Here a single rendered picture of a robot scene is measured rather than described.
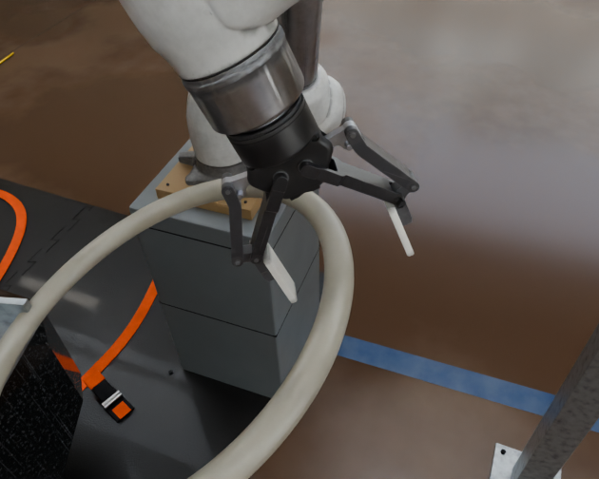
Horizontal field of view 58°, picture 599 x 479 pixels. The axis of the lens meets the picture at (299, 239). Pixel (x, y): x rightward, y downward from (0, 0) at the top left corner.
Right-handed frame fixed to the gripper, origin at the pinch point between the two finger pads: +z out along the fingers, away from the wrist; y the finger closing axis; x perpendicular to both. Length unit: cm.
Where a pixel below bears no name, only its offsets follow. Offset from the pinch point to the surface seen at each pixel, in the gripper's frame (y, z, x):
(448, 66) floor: -76, 138, -295
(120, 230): 30.0, -3.6, -21.0
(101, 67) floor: 138, 48, -333
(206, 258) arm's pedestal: 44, 42, -69
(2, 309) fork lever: 45.7, -5.4, -11.5
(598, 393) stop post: -32, 84, -21
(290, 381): 6.4, -4.1, 15.4
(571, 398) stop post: -27, 87, -24
